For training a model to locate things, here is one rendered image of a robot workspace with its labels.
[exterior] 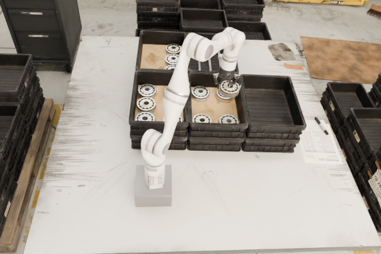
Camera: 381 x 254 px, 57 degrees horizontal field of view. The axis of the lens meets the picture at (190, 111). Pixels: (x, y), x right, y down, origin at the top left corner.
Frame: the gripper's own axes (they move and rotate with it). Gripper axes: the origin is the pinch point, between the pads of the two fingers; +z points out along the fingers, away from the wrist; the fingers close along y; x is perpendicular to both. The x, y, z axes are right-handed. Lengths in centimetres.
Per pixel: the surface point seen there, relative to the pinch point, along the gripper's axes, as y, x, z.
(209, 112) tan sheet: -5.7, -2.0, 17.3
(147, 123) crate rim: -38.7, -19.7, 7.7
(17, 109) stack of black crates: -127, 30, 52
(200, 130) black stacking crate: -11.8, -18.7, 13.4
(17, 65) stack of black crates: -140, 73, 51
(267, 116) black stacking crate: 26.9, -3.8, 17.3
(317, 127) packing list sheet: 61, 0, 30
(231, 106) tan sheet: 6.9, 3.2, 17.2
